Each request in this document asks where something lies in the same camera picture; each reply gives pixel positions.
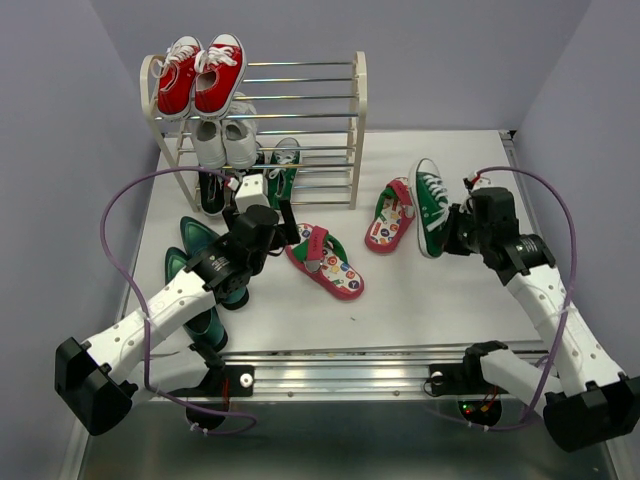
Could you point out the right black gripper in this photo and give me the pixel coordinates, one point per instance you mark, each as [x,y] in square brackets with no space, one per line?
[457,212]

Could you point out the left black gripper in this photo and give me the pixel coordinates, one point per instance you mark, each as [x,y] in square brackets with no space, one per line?
[282,233]

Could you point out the pink patterned sandal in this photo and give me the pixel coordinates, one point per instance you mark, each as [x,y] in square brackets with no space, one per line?
[321,257]
[394,212]

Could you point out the green sneaker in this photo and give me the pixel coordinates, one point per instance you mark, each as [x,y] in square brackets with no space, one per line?
[431,201]
[280,178]

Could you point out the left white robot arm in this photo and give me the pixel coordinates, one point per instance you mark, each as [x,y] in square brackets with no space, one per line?
[102,378]

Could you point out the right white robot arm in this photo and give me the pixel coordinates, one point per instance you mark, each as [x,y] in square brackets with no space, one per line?
[583,396]

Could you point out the upper dark green leather shoe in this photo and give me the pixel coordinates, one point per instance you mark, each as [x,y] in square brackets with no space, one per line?
[195,237]

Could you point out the dark green leather shoe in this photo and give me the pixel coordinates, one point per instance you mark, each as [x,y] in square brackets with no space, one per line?
[206,328]
[195,237]

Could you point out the lower dark green leather shoe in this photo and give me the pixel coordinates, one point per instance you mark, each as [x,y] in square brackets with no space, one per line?
[206,328]

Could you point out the cream metal shoe shelf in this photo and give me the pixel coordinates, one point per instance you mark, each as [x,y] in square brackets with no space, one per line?
[322,104]

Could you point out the left black sneaker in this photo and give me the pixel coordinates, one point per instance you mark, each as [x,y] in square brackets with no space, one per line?
[211,194]

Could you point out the right white sneaker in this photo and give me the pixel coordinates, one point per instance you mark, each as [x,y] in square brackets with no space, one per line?
[239,130]

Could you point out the white sneaker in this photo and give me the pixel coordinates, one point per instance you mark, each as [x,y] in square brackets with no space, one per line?
[207,142]
[239,130]

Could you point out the left white sneaker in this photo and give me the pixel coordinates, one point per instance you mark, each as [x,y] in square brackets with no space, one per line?
[207,142]

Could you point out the right red sneaker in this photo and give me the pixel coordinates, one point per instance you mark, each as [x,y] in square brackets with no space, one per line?
[219,68]

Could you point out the red sneaker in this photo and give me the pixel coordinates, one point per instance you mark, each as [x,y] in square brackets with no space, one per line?
[176,77]
[219,68]

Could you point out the left red sneaker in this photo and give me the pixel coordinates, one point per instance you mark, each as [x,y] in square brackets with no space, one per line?
[176,77]

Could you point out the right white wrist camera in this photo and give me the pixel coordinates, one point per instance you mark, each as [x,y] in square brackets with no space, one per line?
[471,180]

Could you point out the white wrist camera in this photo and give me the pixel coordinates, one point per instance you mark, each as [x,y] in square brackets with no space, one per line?
[252,191]
[471,180]

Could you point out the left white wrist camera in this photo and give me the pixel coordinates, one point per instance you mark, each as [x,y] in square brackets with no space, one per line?
[252,191]

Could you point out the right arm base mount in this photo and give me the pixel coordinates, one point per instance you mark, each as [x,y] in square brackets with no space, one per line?
[478,401]

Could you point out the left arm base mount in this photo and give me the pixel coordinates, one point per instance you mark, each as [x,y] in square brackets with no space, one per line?
[221,385]

